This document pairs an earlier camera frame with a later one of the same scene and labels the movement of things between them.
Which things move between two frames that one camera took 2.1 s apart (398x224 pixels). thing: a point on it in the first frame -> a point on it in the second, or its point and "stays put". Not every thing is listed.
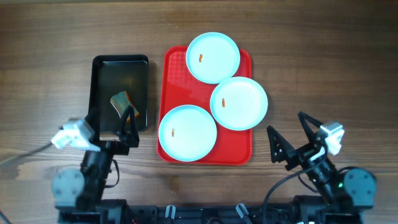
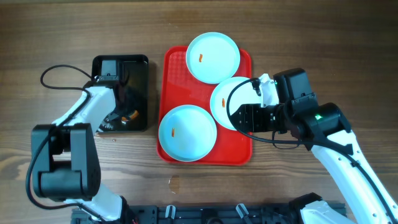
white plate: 187,133 stays put
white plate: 239,103 stays put
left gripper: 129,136 -> 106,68
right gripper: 300,154 -> 251,114
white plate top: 212,58 stays put
